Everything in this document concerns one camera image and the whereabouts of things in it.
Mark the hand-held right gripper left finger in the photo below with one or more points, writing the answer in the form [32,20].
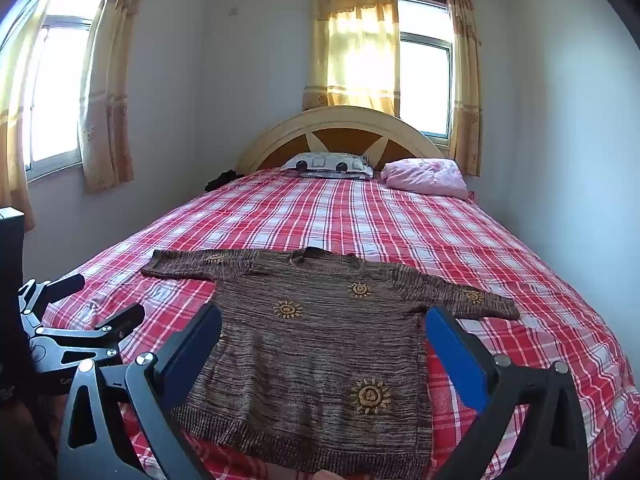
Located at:
[195,355]

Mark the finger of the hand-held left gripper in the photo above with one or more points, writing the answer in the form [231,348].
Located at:
[115,322]
[60,285]

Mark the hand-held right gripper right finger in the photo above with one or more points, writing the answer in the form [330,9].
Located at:
[457,360]

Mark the brown knitted sweater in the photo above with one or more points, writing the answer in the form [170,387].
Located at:
[310,360]

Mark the dark cabinet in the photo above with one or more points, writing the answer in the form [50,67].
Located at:
[11,270]

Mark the yellow curtain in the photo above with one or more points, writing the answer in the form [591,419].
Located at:
[110,85]
[350,45]
[12,150]
[465,80]

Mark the red plaid bed sheet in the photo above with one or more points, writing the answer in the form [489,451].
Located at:
[350,220]

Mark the dark cloth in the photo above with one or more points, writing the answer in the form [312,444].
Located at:
[222,180]

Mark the pink pillow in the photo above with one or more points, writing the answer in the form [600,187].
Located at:
[425,175]

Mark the side window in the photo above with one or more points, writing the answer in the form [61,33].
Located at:
[55,85]

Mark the patterned grey pillow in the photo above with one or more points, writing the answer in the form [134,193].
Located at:
[325,165]

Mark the cream arched headboard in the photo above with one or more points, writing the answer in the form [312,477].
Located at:
[340,140]

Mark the window behind headboard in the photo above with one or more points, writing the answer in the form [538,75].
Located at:
[425,75]

